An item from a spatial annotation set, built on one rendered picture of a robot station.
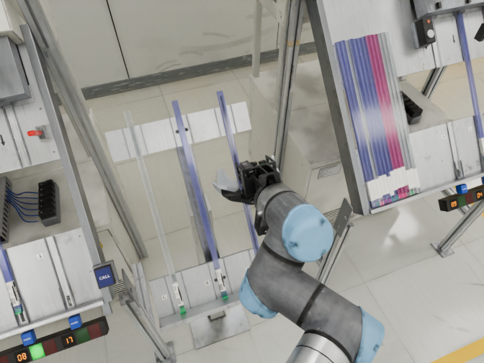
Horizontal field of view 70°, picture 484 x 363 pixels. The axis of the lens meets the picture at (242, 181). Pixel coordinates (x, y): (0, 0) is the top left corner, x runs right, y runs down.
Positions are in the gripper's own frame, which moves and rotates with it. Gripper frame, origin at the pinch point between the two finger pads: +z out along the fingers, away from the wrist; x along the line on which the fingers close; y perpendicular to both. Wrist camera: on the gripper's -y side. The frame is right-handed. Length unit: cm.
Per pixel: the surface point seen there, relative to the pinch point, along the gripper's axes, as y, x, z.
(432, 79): -1, -106, 54
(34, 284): -17, 55, 9
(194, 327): -83, 22, 48
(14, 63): 33, 43, 21
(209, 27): 39, -42, 195
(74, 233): -8.1, 42.8, 12.6
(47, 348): -33, 56, 5
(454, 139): -12, -75, 12
